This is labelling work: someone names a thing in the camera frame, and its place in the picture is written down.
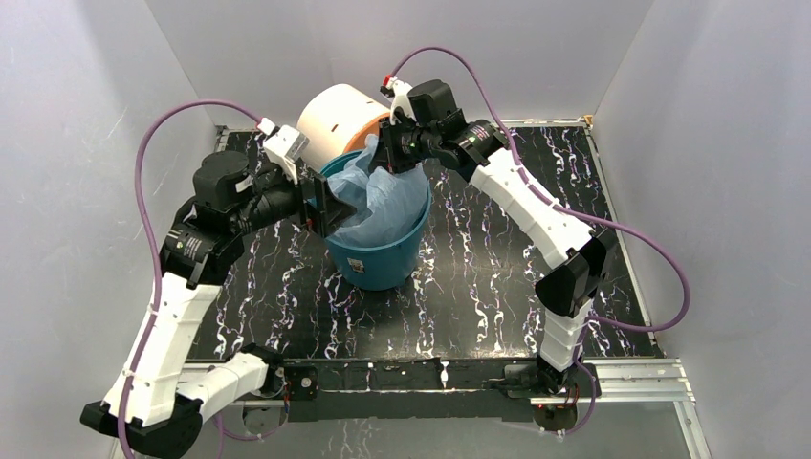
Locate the round pastel drawer cabinet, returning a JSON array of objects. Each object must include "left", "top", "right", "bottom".
[{"left": 296, "top": 83, "right": 389, "bottom": 170}]

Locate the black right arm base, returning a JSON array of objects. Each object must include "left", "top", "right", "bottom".
[{"left": 482, "top": 359, "right": 602, "bottom": 435}]

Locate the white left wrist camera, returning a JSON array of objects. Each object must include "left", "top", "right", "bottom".
[{"left": 256, "top": 117, "right": 309, "bottom": 185}]

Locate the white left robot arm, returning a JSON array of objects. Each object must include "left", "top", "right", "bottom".
[{"left": 79, "top": 151, "right": 356, "bottom": 458}]

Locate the aluminium frame rail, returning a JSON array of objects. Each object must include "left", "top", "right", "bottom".
[{"left": 280, "top": 357, "right": 711, "bottom": 458}]

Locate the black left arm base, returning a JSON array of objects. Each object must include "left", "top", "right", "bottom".
[{"left": 223, "top": 358, "right": 318, "bottom": 435}]

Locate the translucent blue plastic bag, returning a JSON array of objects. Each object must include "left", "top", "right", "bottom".
[{"left": 327, "top": 134, "right": 428, "bottom": 249}]

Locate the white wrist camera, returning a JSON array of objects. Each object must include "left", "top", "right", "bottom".
[
  {"left": 380, "top": 75, "right": 416, "bottom": 124},
  {"left": 256, "top": 117, "right": 309, "bottom": 185}
]

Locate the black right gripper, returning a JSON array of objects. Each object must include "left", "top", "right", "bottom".
[{"left": 367, "top": 115, "right": 439, "bottom": 176}]

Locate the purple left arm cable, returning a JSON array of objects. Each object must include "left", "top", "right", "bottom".
[{"left": 117, "top": 98, "right": 293, "bottom": 459}]

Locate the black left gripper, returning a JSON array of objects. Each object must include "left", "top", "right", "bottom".
[{"left": 231, "top": 156, "right": 357, "bottom": 236}]

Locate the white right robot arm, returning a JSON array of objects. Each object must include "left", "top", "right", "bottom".
[{"left": 369, "top": 76, "right": 617, "bottom": 396}]

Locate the teal plastic trash bin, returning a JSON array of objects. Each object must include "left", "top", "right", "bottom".
[{"left": 321, "top": 150, "right": 431, "bottom": 291}]

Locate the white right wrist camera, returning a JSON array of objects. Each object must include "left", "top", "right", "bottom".
[{"left": 380, "top": 75, "right": 416, "bottom": 124}]

